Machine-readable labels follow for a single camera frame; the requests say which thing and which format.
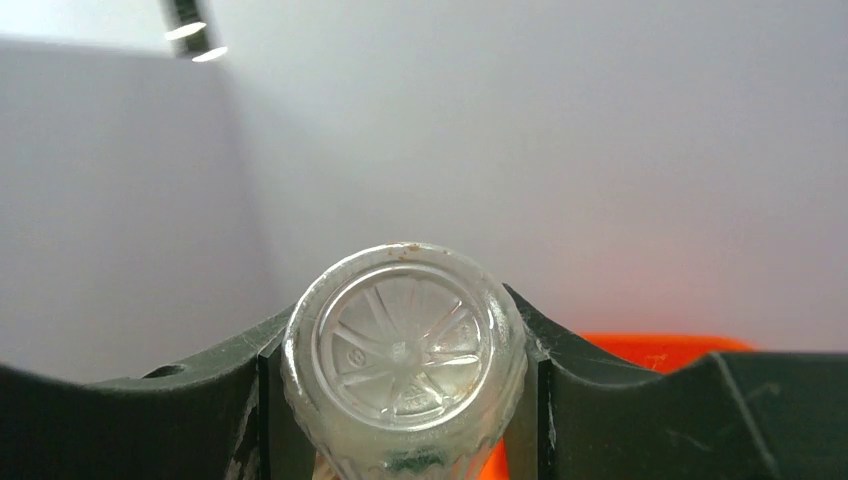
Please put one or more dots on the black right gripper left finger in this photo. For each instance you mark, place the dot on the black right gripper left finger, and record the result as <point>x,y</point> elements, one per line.
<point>218,414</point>

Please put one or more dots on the ceiling light fixture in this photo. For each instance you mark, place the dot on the ceiling light fixture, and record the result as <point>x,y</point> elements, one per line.
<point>191,31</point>

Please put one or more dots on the red label bottle red cap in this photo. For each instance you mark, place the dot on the red label bottle red cap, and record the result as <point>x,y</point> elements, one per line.
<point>404,361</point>

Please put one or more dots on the orange plastic bin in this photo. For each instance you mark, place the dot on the orange plastic bin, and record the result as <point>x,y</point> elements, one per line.
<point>664,353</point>

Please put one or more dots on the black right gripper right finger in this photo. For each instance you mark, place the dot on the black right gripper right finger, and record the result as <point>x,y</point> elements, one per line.
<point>588,414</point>

